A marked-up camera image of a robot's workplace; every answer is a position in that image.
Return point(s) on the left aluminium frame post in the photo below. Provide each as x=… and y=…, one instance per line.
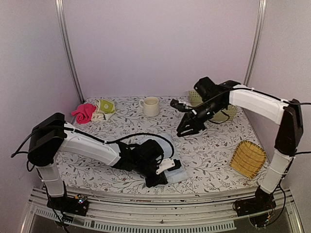
x=65, y=37

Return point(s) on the right aluminium frame post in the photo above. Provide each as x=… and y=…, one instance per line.
x=256, y=41

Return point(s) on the yellow bamboo tray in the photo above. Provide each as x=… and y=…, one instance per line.
x=248, y=159

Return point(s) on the light blue towel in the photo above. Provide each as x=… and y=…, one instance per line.
x=170, y=156

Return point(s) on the green plastic basket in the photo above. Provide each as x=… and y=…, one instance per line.
x=221, y=116

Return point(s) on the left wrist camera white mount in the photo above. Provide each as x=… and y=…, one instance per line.
x=168, y=164

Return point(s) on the cream green patterned towel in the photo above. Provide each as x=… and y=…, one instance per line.
x=105, y=109

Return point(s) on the aluminium frame post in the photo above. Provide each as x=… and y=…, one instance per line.
x=256, y=41
x=65, y=37

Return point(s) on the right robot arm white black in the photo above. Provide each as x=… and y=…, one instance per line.
x=284, y=116

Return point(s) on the cream ceramic mug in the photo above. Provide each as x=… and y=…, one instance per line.
x=150, y=106

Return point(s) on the pink rolled towel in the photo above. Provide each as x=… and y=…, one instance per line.
x=83, y=113

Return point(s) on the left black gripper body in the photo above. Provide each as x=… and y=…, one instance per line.
x=150, y=182

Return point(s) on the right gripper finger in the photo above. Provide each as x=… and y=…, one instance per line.
x=187, y=132
x=184, y=125

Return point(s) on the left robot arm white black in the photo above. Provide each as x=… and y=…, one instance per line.
x=55, y=135

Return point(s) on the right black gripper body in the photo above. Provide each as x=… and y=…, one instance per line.
x=199, y=124

